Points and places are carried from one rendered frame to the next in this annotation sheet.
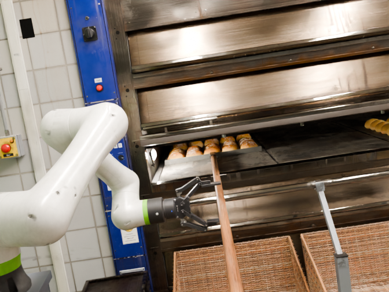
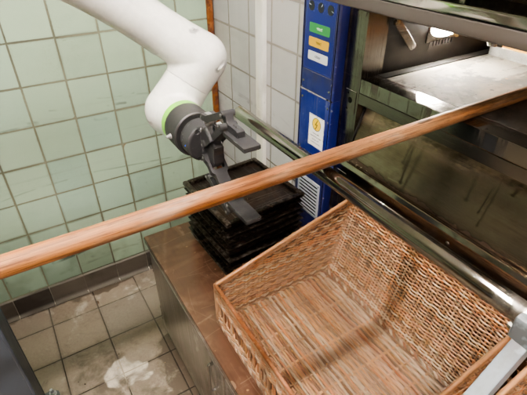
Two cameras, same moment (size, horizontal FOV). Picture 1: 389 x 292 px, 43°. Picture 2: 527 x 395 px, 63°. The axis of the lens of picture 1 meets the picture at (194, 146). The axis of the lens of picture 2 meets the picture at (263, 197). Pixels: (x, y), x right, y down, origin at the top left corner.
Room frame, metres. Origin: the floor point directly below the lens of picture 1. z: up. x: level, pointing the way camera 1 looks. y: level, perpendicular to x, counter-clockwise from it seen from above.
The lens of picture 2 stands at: (1.46, -0.56, 1.56)
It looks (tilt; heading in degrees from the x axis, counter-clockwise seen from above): 35 degrees down; 57
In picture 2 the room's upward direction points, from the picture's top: straight up
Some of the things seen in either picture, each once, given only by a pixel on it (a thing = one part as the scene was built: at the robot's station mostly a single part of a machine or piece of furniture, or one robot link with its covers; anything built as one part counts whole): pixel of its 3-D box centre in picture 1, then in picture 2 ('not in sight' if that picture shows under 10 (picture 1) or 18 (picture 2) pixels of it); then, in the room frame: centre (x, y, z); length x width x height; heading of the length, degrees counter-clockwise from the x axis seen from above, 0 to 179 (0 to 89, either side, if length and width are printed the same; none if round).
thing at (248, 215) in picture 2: (216, 220); (243, 210); (1.76, -0.04, 1.12); 0.07 x 0.03 x 0.01; 88
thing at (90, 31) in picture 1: (88, 28); not in sight; (2.24, 0.38, 1.92); 0.06 x 0.04 x 0.11; 88
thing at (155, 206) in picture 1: (157, 210); (194, 129); (1.77, 0.17, 1.19); 0.12 x 0.06 x 0.09; 178
